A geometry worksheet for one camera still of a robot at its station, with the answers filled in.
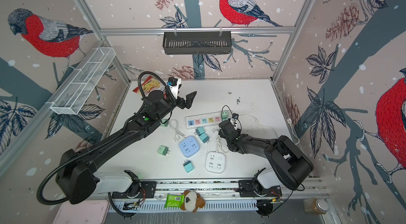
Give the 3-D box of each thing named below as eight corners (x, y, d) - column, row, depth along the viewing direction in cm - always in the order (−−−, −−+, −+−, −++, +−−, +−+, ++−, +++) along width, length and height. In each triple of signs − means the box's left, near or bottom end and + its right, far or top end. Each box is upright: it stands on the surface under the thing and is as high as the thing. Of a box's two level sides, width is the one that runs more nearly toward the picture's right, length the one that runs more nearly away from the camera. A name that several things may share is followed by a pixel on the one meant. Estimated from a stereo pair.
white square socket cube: (205, 173, 80) (205, 171, 78) (205, 153, 87) (205, 151, 84) (225, 173, 80) (226, 171, 78) (224, 153, 87) (224, 151, 84)
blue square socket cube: (178, 157, 85) (177, 155, 83) (180, 138, 93) (180, 136, 90) (199, 157, 85) (199, 155, 83) (200, 138, 93) (199, 136, 90)
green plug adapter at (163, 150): (157, 152, 87) (156, 151, 85) (161, 145, 90) (160, 144, 88) (167, 156, 86) (166, 155, 84) (170, 149, 88) (170, 148, 86)
